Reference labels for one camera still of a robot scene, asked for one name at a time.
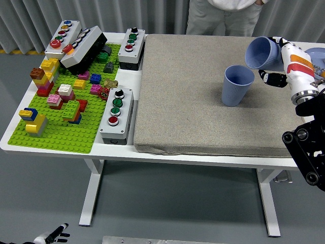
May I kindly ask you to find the five-button white control box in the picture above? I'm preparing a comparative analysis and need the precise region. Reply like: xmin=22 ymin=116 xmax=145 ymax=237
xmin=44 ymin=20 xmax=82 ymax=61

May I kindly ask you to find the silver metal plate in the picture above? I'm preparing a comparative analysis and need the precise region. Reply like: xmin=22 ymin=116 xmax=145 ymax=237
xmin=102 ymin=235 xmax=229 ymax=244

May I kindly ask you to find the red valve handwheel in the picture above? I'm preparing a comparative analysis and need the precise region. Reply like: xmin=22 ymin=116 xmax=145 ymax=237
xmin=98 ymin=87 xmax=110 ymax=101

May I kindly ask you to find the grey-brown fabric mat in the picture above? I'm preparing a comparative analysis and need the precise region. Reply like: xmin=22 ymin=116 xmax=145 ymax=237
xmin=134 ymin=34 xmax=313 ymax=158

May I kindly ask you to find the person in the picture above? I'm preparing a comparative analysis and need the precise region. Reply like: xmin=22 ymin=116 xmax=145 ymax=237
xmin=185 ymin=0 xmax=271 ymax=37

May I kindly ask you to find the white table leg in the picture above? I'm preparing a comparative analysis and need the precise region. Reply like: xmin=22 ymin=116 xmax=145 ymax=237
xmin=78 ymin=159 xmax=105 ymax=227
xmin=255 ymin=168 xmax=281 ymax=238

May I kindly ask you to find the grey pleated curtain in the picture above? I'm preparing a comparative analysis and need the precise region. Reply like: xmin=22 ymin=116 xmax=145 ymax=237
xmin=0 ymin=0 xmax=325 ymax=55

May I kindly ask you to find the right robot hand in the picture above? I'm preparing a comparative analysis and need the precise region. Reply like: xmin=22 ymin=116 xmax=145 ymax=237
xmin=258 ymin=36 xmax=321 ymax=97

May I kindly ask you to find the small knob three-button control box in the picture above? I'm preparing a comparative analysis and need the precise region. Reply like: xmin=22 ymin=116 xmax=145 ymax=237
xmin=117 ymin=27 xmax=146 ymax=71

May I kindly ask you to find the yellow white brick stack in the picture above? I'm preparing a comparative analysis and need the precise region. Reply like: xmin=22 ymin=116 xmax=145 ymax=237
xmin=40 ymin=57 xmax=61 ymax=83

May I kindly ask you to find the yellow black floor tape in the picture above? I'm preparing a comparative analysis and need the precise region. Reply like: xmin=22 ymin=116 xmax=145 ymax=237
xmin=0 ymin=49 xmax=46 ymax=55

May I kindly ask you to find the metal bracket under table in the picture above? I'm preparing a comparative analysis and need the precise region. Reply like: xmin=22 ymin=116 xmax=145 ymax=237
xmin=273 ymin=170 xmax=293 ymax=184

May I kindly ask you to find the large knob three-button control box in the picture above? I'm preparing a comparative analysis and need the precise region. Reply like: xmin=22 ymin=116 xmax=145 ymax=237
xmin=99 ymin=87 xmax=135 ymax=146

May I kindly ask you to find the brown yellow pink red tower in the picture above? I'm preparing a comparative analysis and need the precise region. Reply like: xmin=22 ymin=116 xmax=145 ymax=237
xmin=29 ymin=67 xmax=55 ymax=98

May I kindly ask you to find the pink white red brick stack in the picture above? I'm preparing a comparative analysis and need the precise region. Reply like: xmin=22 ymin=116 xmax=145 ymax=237
xmin=46 ymin=94 xmax=64 ymax=110

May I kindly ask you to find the light blue plate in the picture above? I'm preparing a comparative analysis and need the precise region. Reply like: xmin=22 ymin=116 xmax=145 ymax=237
xmin=304 ymin=47 xmax=325 ymax=77

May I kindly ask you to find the blue yellow grey brick duck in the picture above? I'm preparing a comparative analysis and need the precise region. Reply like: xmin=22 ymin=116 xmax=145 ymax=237
xmin=18 ymin=107 xmax=49 ymax=138

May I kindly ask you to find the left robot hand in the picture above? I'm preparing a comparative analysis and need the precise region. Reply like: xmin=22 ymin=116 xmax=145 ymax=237
xmin=32 ymin=223 xmax=71 ymax=244

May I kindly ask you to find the tilted white black control box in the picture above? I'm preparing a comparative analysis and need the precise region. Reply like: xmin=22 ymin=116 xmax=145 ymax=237
xmin=60 ymin=25 xmax=108 ymax=76

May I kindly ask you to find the green orange blue brick stack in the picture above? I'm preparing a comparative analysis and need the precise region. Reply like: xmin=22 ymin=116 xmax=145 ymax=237
xmin=61 ymin=100 xmax=82 ymax=125

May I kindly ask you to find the blue ribbed plastic cup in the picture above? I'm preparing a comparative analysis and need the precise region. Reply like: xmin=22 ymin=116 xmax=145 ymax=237
xmin=220 ymin=65 xmax=255 ymax=107
xmin=244 ymin=36 xmax=284 ymax=72

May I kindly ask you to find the green lego baseplate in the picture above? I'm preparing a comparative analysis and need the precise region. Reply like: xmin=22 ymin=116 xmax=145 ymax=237
xmin=7 ymin=43 xmax=122 ymax=155

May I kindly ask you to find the brass valve fitting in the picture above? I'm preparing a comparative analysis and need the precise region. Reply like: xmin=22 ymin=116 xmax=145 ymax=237
xmin=103 ymin=78 xmax=119 ymax=89

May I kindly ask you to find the green lego brick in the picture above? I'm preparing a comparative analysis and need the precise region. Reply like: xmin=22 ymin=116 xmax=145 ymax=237
xmin=95 ymin=51 xmax=110 ymax=63

